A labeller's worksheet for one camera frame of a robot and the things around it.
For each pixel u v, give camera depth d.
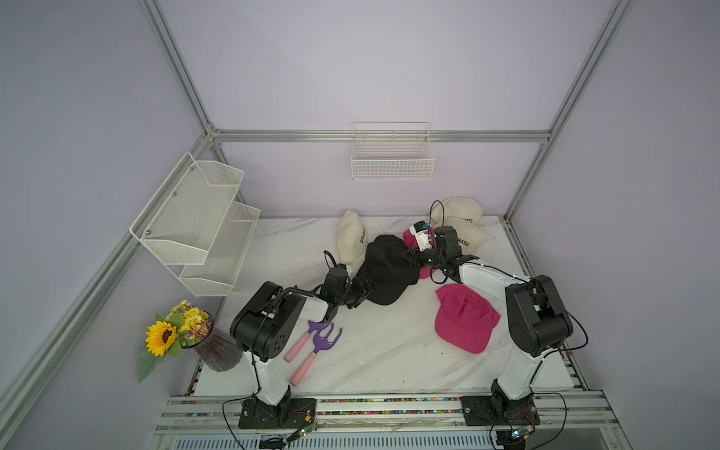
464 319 0.87
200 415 0.75
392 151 0.95
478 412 0.73
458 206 1.14
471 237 1.07
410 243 0.88
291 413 0.73
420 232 0.85
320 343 0.86
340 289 0.79
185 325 0.64
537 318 0.49
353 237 1.05
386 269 0.91
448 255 0.75
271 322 0.50
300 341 0.86
